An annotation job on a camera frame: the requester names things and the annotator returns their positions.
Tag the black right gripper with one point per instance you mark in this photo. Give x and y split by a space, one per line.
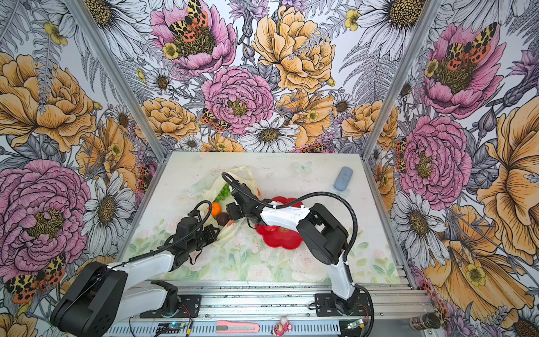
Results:
231 210

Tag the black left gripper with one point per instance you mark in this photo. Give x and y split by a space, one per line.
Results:
209 230

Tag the dark purple fake plum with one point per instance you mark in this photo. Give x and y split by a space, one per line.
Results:
222 219

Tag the orange fake tangerine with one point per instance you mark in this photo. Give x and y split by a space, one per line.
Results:
216 209

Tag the yellowish plastic bag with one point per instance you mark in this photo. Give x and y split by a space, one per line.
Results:
211 186

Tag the red flower-shaped plate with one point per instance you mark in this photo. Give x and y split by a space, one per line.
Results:
279 237

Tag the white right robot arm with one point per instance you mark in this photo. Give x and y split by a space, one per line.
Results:
325 237

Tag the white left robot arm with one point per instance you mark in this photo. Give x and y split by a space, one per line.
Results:
104 294

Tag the green fake grapes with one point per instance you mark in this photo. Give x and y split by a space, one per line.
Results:
223 194

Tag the grey fabric glasses case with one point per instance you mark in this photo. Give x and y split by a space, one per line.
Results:
343 179

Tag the green circuit board left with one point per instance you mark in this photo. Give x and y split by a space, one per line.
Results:
170 327

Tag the green circuit board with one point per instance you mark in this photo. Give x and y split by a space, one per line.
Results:
357 324
170 327

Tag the pink utility knife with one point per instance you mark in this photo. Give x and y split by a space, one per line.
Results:
228 327

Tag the small pink figurine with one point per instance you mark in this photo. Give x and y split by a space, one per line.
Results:
282 327

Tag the green circuit board right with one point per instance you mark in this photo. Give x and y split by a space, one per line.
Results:
357 324

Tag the dark cylindrical can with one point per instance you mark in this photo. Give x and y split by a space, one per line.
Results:
426 321

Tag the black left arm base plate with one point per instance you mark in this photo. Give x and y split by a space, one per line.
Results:
185 305

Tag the aluminium rail frame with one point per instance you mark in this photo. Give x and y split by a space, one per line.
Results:
393 307

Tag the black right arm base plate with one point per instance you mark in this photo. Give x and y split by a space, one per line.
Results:
329 305

